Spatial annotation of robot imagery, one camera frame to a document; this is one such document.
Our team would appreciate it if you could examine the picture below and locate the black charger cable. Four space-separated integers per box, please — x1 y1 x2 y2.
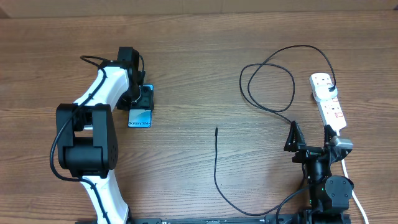
213 44 338 217

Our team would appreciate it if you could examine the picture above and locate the white power strip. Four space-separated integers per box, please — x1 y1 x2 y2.
309 73 346 132

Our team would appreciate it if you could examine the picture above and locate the white charger plug adapter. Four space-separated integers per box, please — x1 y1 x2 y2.
313 85 338 102

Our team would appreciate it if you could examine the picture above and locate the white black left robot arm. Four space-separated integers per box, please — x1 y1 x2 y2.
49 47 145 223

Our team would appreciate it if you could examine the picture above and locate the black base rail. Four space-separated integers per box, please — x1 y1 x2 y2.
74 213 352 224

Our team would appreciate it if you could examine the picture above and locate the blue Galaxy smartphone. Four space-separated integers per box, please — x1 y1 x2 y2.
127 84 154 128

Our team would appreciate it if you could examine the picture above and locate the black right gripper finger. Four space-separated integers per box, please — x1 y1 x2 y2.
324 124 337 146
284 121 306 152

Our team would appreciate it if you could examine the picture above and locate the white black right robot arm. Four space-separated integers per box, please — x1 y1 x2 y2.
275 121 354 224

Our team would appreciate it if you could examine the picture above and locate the white power strip cord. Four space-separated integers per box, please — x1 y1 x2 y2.
335 130 369 224

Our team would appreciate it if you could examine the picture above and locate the brown cardboard backdrop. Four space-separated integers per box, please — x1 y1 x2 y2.
1 0 397 19

